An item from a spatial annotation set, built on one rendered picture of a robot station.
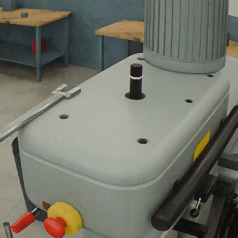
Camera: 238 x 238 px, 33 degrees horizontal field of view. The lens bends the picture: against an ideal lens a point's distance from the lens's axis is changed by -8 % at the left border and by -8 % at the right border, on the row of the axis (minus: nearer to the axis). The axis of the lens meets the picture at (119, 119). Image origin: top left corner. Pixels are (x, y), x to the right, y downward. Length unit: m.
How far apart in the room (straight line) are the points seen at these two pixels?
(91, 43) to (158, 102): 5.33
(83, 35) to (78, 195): 5.53
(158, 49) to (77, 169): 0.39
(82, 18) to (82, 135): 5.43
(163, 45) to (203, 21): 0.11
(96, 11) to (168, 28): 5.03
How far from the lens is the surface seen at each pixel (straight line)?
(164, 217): 0.61
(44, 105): 0.72
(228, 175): 1.23
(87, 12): 5.97
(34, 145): 0.65
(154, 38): 0.90
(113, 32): 4.90
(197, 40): 0.87
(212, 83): 0.86
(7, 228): 1.33
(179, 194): 0.66
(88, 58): 6.16
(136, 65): 0.74
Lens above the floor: 2.21
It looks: 28 degrees down
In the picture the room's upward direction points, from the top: 1 degrees clockwise
